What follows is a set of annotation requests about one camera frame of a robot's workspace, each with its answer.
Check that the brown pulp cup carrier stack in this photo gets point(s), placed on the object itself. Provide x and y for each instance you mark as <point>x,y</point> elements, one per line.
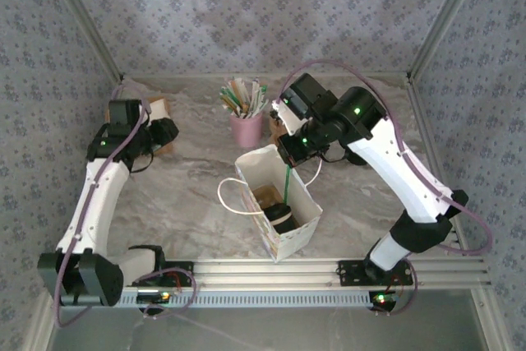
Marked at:
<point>273,129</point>

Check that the thin green straw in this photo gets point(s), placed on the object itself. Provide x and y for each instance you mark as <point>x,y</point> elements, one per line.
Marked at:
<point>286,186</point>

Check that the white cartoon print paper bag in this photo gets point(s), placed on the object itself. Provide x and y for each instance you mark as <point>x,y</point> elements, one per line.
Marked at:
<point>263,164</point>

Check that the black cup lids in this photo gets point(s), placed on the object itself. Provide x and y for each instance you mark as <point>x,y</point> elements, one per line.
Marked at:
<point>279,215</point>

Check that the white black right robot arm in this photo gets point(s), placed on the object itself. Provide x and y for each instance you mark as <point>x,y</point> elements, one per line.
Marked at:
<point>402,170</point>

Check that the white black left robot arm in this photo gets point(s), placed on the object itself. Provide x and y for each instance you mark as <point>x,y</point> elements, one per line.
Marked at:
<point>94,203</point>

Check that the white napkin stack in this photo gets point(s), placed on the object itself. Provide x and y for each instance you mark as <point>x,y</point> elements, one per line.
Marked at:
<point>162,110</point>

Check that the brown cardboard tray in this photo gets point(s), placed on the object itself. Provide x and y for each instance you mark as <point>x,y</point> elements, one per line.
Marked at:
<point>162,100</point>

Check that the green striped wrapped straw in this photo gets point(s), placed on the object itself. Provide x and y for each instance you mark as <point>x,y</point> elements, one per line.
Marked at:
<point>262,98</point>
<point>230,100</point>

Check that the white wrapped straw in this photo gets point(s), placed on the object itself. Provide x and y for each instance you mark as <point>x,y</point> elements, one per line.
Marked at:
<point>255,94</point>

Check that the pink plastic cup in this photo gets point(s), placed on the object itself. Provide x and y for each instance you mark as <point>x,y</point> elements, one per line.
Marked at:
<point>246,133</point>

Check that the brown paper wrapped straw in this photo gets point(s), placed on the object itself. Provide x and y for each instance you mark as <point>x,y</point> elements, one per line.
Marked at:
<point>239,92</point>

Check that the aluminium right table rail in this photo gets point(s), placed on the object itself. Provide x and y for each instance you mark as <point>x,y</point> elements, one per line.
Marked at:
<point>424,121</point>

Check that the aluminium left frame post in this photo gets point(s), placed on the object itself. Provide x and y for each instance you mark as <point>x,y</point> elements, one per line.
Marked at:
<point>89,18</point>

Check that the aluminium frame post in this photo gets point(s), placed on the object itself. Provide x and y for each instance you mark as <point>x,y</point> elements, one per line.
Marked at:
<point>89,18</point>
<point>444,18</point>

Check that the aluminium right frame post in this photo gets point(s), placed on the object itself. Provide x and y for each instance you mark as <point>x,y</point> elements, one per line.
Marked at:
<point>444,18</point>

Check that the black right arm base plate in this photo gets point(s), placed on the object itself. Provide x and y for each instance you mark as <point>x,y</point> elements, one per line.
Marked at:
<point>349,273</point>

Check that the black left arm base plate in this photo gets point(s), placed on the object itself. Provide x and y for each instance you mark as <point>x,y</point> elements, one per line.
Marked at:
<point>184,271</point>

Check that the long aluminium base rail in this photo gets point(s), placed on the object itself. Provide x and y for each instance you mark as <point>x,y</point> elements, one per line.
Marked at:
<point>267,273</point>

